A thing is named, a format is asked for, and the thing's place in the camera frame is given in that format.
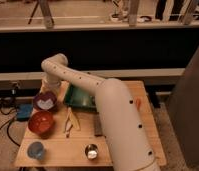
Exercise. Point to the green plastic tray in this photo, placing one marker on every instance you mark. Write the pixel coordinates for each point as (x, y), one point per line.
(75, 97)

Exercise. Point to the purple bowl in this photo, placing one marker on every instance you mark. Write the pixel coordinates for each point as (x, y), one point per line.
(44, 101)

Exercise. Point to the blue plastic cup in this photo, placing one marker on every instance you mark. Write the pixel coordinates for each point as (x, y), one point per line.
(36, 150)

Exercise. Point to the cream tongs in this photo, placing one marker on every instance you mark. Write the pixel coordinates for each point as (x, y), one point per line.
(71, 121)

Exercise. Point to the orange bowl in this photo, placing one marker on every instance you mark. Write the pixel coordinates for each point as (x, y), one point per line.
(41, 122)

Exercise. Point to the small metal cup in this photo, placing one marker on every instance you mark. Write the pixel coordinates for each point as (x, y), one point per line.
(91, 151)

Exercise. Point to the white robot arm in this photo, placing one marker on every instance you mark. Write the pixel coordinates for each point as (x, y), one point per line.
(125, 135)

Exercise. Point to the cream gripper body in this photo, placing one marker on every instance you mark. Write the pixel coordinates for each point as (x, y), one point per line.
(54, 89)

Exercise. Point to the wooden table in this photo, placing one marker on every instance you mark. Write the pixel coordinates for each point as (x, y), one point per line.
(62, 151)

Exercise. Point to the blue box on floor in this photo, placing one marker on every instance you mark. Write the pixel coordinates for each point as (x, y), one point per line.
(24, 112)

